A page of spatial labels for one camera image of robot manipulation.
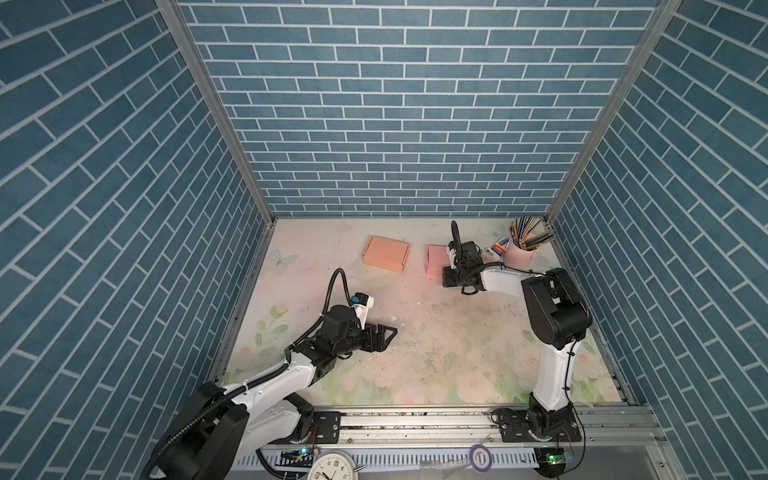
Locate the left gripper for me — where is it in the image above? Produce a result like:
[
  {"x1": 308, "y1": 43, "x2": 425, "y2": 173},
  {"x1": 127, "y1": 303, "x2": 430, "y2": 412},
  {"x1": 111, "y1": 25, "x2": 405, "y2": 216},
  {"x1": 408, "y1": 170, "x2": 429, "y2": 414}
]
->
[{"x1": 332, "y1": 321, "x2": 398, "y2": 358}]

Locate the pink paper box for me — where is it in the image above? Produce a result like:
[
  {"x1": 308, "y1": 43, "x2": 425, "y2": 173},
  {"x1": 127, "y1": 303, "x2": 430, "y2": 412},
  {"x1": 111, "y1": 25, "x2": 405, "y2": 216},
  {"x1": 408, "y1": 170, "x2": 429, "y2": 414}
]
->
[{"x1": 426, "y1": 245, "x2": 450, "y2": 276}]

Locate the orange paper box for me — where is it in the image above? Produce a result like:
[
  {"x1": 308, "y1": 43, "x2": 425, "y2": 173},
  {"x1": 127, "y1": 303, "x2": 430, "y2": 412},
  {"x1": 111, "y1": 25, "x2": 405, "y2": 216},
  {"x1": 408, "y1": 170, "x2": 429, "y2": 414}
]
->
[{"x1": 363, "y1": 236, "x2": 410, "y2": 273}]

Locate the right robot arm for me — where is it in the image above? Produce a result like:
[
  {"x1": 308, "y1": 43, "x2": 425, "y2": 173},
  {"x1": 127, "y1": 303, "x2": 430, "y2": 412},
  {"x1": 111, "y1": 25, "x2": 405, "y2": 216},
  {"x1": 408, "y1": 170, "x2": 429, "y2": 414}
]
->
[{"x1": 442, "y1": 221, "x2": 592, "y2": 441}]

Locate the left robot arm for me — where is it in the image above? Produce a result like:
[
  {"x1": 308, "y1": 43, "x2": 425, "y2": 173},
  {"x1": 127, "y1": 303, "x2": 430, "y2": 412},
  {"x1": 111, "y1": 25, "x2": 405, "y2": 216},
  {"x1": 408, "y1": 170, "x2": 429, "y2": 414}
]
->
[{"x1": 139, "y1": 289, "x2": 398, "y2": 479}]

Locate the pink pencil cup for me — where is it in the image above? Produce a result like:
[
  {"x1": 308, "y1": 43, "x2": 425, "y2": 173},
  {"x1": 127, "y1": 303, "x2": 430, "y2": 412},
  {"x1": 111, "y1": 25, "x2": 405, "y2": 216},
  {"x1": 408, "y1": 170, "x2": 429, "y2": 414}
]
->
[{"x1": 503, "y1": 241, "x2": 538, "y2": 271}]

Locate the coloured pencils bundle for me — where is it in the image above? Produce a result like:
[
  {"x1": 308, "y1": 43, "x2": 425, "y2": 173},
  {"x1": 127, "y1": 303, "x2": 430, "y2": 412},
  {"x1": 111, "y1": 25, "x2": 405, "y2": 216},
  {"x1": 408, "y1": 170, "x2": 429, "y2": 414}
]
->
[{"x1": 509, "y1": 216, "x2": 554, "y2": 251}]

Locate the white analog clock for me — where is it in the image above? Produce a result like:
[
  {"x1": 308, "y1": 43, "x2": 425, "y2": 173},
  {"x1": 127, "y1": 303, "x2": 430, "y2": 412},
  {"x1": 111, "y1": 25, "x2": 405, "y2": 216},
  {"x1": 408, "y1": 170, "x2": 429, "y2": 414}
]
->
[{"x1": 307, "y1": 450, "x2": 362, "y2": 480}]

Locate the purple tape roll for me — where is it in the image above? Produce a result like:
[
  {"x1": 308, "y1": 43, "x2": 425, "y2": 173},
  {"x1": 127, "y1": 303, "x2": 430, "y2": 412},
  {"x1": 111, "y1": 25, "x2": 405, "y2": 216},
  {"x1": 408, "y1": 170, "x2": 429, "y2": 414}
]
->
[{"x1": 468, "y1": 444, "x2": 493, "y2": 473}]

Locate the green lit circuit board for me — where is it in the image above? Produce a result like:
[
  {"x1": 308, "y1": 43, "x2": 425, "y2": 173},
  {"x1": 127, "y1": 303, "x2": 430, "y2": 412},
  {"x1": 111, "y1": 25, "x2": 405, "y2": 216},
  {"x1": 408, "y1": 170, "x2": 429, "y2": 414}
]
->
[{"x1": 534, "y1": 448, "x2": 572, "y2": 479}]

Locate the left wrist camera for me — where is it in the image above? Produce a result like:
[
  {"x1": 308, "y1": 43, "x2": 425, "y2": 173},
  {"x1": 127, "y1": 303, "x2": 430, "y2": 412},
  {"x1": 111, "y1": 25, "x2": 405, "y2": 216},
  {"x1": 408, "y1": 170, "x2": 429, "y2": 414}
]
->
[{"x1": 351, "y1": 292, "x2": 374, "y2": 329}]

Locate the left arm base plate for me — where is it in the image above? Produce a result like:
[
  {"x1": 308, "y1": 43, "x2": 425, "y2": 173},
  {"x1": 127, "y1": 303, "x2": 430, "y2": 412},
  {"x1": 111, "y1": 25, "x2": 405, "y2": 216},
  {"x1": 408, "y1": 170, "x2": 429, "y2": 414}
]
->
[{"x1": 263, "y1": 410, "x2": 343, "y2": 446}]

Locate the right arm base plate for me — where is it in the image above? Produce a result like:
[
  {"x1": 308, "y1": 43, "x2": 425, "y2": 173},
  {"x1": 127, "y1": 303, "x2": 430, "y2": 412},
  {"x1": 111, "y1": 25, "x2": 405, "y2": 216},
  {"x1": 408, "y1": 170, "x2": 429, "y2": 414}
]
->
[{"x1": 490, "y1": 407, "x2": 583, "y2": 443}]

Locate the aluminium rail frame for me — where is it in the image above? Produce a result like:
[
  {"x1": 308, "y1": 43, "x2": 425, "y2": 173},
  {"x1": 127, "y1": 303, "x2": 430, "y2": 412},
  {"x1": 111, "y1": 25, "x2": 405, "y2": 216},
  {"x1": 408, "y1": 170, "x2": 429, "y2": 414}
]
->
[{"x1": 263, "y1": 404, "x2": 684, "y2": 479}]

